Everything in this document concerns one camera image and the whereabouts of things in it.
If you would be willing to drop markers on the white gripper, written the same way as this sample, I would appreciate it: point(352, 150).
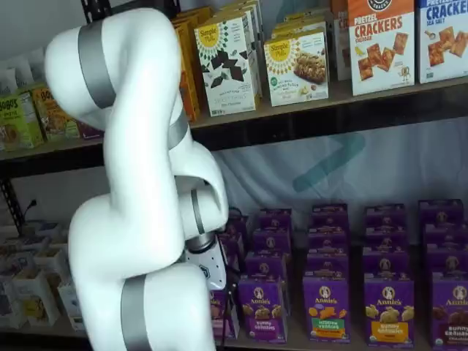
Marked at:
point(212, 267)

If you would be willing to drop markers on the purple Annie's box pink patch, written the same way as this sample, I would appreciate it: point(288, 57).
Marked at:
point(219, 314)

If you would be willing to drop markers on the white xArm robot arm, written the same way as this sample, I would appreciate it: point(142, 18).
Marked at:
point(139, 109)

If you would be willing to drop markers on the purple Annie's snack box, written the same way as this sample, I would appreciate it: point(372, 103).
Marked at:
point(329, 215)
point(265, 265)
point(385, 263)
point(327, 237)
point(241, 225)
point(270, 239)
point(274, 218)
point(384, 235)
point(440, 212)
point(327, 265)
point(444, 235)
point(234, 248)
point(384, 215)
point(448, 261)

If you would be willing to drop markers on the purple Annie's box green patch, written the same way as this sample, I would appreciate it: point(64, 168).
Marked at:
point(327, 311)

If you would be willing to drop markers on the purple Annie's box orange patch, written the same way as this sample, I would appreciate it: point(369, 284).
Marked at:
point(389, 314)

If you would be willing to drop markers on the white box dark emblem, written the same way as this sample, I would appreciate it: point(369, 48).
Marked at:
point(69, 303)

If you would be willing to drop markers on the white box yellow picture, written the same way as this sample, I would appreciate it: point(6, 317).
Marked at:
point(36, 296)

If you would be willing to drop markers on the black metal shelf rack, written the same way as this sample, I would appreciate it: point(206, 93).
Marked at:
point(329, 128)

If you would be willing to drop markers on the wooden shelf board under crackers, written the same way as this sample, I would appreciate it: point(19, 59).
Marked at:
point(292, 108)

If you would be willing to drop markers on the purple Annie's box brown patch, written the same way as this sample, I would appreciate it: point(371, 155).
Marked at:
point(451, 314)

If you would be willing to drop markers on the yellow Revival snack box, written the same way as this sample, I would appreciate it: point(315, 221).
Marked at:
point(194, 14)
point(190, 73)

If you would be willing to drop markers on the wooden shelf board under Bobo's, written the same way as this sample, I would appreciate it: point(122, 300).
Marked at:
point(55, 148)

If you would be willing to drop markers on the Simple Mills chocolate thins box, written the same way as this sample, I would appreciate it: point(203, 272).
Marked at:
point(256, 44)
point(226, 66)

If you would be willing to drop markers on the black neighbour shelf rack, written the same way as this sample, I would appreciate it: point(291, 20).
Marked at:
point(36, 164)

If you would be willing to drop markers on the Simple Mills bar box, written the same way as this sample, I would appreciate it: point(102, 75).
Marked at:
point(296, 69)
point(300, 22)

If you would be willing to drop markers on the yellow Bobo's box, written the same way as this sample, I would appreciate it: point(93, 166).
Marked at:
point(55, 120)

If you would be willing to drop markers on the orange pretzel crackers cheddar box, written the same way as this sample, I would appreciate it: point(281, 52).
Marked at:
point(382, 51)
point(340, 44)

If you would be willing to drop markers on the green Bobo's box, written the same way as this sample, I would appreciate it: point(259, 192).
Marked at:
point(18, 120)

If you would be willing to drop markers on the blue pretzel crackers sea salt box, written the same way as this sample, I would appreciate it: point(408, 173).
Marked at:
point(444, 40)

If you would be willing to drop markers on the white banner teal logo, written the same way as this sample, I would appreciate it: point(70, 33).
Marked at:
point(402, 172)

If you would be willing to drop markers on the white paper bag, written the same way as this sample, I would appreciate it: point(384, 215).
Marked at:
point(36, 64)
point(22, 73)
point(7, 82)

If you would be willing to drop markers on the black wall plug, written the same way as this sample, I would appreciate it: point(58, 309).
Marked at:
point(31, 205)

